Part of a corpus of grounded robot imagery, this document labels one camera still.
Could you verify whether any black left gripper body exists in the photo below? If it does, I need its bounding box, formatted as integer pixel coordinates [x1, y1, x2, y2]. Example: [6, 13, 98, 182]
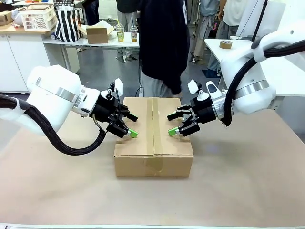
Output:
[92, 90, 125, 124]

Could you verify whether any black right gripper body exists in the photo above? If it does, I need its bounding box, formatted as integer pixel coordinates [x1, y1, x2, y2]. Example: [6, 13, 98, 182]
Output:
[190, 96, 218, 124]

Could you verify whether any large brown cardboard box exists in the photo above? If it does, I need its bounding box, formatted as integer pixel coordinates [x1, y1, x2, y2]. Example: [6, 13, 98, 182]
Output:
[113, 96, 194, 178]

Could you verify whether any small open cardboard box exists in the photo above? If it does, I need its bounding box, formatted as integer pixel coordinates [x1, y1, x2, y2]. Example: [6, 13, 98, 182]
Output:
[78, 20, 115, 44]

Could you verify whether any white rounded-corner table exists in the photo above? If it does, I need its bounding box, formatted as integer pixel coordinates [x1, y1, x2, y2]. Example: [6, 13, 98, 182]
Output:
[204, 38, 305, 111]

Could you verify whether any white table with cups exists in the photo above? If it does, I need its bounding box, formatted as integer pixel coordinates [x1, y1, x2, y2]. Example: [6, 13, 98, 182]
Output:
[42, 32, 141, 75]

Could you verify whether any person in dark hoodie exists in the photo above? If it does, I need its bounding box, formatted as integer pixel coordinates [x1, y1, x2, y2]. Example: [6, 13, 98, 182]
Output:
[137, 0, 191, 98]

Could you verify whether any brown tape roll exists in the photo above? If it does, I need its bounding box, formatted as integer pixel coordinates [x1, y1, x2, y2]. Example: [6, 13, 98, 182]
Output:
[219, 40, 234, 50]

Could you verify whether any plastic cup with green drink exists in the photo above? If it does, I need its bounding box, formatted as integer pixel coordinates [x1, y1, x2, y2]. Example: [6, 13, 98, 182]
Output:
[115, 18, 125, 43]

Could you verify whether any plastic cup with orange drink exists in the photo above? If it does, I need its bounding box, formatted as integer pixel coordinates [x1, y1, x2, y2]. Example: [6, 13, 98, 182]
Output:
[130, 18, 140, 43]

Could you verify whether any bystander in khaki pants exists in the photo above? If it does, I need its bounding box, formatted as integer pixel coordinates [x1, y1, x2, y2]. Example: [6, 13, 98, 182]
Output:
[190, 0, 224, 64]

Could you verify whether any black white striped bag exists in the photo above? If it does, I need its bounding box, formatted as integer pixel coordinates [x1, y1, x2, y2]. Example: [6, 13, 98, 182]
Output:
[54, 0, 83, 43]

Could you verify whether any bystander in light grey pants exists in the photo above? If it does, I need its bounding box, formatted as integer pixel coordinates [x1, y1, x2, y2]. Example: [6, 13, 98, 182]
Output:
[116, 0, 141, 61]

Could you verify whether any bystander in dark clothes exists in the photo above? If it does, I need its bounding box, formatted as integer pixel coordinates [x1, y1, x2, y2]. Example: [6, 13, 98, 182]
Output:
[83, 0, 100, 26]

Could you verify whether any bystander in white shirt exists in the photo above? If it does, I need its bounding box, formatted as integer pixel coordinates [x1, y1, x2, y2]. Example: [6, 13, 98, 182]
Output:
[207, 0, 250, 77]

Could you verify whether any white plastic basket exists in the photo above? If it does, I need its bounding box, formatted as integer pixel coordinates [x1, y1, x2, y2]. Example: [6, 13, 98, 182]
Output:
[19, 3, 58, 32]

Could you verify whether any small brown carton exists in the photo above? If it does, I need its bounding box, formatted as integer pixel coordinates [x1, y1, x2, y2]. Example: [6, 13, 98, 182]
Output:
[0, 10, 13, 26]

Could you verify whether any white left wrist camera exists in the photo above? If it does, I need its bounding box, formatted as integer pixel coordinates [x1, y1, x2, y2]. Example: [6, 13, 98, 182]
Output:
[115, 78, 124, 95]

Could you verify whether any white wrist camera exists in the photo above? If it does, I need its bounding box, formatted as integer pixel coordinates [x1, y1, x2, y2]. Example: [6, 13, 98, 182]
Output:
[187, 80, 199, 95]
[115, 78, 124, 95]

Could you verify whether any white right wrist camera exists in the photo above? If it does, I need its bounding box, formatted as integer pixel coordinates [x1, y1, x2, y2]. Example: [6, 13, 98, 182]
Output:
[187, 80, 199, 95]

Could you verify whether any black left arm cable sleeve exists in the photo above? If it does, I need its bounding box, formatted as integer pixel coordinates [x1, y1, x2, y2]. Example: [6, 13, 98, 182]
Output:
[0, 94, 108, 157]

